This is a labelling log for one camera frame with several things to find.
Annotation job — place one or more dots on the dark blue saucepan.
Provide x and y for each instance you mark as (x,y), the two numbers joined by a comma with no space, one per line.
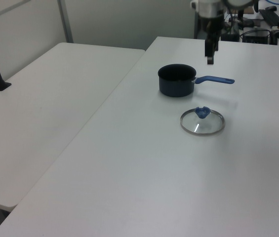
(176,86)

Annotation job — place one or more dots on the black keyboard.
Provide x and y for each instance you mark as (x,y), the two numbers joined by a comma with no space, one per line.
(275,18)

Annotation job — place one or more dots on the black computer mouse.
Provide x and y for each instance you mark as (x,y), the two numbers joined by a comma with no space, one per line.
(270,8)

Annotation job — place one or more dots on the slim grey partition post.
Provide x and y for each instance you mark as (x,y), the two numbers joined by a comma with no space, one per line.
(65,22)

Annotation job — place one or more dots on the black electronics box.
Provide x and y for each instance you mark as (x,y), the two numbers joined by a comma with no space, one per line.
(256,37)

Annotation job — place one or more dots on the glass lid blue knob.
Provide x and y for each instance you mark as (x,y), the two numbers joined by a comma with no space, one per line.
(201,112)

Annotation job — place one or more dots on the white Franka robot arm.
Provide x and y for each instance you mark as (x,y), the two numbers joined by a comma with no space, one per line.
(209,8)

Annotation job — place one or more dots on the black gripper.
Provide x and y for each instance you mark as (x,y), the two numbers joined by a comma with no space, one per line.
(214,26)

